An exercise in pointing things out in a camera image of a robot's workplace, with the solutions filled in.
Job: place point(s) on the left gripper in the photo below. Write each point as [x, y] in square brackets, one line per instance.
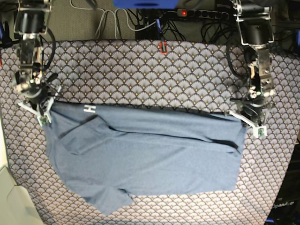
[255, 109]

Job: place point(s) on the black OpenArm box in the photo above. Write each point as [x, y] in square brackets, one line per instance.
[286, 208]

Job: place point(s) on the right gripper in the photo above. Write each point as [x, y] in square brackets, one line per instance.
[36, 94]

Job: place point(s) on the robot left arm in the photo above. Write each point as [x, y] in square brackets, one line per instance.
[253, 18]

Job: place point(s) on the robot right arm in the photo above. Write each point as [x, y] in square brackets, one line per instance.
[31, 24]

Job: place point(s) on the black power strip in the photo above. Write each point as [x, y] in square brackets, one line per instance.
[202, 14]

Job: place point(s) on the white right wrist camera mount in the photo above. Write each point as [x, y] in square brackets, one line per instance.
[42, 111]

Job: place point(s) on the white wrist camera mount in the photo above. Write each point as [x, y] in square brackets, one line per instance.
[259, 129]
[42, 111]

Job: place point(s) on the red table clamp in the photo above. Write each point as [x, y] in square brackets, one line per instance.
[163, 47]

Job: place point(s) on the fan-patterned table cloth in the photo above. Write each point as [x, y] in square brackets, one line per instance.
[192, 76]

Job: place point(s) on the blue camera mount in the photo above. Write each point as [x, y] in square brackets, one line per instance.
[146, 4]

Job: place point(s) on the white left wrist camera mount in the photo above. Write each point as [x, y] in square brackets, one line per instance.
[259, 129]

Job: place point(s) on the blue T-shirt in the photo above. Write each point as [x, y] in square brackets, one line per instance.
[107, 154]

